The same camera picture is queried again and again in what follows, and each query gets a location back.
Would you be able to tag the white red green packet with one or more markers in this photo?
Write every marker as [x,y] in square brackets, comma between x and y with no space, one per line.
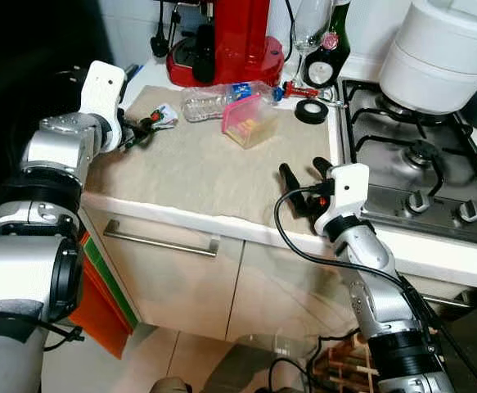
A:
[166,117]

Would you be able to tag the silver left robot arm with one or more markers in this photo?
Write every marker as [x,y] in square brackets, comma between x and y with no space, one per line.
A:
[25,254]

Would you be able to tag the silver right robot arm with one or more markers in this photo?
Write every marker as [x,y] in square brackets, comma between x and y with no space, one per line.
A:
[377,286]

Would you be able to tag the black tape roll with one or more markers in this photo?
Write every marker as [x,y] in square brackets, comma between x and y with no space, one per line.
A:
[299,112]

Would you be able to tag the clear plastic water bottle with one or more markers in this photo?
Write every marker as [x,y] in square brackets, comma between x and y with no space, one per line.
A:
[205,104]

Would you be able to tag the steel gas hob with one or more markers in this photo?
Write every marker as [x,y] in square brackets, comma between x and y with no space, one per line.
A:
[393,155]

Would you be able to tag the beige counter mat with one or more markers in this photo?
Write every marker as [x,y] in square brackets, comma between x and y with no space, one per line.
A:
[205,176]

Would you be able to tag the steel hob knob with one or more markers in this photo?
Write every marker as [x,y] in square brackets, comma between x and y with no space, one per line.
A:
[418,203]
[470,211]

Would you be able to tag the dark liquor bottle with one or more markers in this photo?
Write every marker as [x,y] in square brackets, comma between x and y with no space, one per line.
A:
[340,57]

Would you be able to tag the red coffee machine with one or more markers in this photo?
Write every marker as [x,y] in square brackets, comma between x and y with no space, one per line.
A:
[242,33]

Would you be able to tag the green plastic board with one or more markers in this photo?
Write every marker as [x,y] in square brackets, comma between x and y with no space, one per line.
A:
[110,280]

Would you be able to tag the clear wine glass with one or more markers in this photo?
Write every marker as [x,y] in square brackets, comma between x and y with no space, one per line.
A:
[310,24]

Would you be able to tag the cream kitchen cabinet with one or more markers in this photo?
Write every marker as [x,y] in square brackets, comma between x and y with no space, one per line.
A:
[173,286]

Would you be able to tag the white cooking pot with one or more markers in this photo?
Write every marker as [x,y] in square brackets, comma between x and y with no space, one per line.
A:
[434,65]

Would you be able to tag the orange plastic board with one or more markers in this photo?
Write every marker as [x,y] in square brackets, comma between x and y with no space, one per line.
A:
[99,319]

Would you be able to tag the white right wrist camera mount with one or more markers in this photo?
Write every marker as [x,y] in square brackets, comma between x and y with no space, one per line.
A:
[348,192]

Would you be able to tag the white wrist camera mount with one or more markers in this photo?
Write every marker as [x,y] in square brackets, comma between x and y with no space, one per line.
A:
[103,90]
[348,192]

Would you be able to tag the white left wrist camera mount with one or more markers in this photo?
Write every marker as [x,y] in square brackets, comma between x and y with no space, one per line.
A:
[103,90]

